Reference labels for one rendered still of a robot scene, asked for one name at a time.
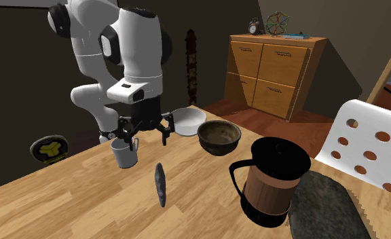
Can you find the round black and yellow disc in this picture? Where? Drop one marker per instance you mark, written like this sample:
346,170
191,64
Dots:
50,149

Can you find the wooden chest of drawers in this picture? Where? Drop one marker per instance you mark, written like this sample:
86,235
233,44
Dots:
278,69

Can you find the dark grey rough cushion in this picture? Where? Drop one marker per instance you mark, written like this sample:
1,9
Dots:
324,208

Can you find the grey mug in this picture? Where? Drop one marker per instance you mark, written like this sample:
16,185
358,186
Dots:
125,157

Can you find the dark alarm clock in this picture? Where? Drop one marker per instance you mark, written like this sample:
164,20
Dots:
253,27

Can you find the white chair with round holes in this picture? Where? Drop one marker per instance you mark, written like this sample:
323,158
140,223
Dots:
367,139

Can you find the black and brown coffee press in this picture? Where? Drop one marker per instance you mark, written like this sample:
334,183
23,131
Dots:
270,192

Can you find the wooden table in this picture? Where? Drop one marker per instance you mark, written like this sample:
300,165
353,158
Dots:
83,198

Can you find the blue book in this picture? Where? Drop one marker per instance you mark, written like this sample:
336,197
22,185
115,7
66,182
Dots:
295,36

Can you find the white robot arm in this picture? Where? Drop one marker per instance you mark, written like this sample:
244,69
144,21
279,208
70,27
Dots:
136,49

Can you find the tall brown spiky pole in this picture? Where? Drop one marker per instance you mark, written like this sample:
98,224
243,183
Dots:
191,66

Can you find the light wooden frame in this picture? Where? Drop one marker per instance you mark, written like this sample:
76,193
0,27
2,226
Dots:
385,66

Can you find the dark grey flat oblong stone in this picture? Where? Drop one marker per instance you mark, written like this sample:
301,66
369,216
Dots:
160,185

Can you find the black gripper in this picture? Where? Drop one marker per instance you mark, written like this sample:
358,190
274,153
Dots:
146,112

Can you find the dark brown bowl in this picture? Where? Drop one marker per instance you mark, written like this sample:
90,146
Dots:
219,137

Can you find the white bowl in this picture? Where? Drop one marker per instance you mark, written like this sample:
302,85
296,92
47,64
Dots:
189,124

